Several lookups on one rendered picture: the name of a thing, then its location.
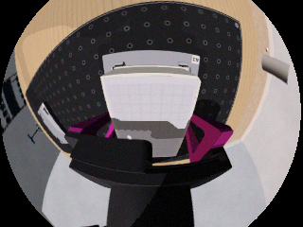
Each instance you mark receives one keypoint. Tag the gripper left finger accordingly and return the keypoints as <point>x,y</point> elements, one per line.
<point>92,125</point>

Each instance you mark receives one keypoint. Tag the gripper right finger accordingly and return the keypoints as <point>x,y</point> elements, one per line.
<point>216,135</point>

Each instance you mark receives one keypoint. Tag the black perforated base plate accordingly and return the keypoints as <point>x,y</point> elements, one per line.
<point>69,77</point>

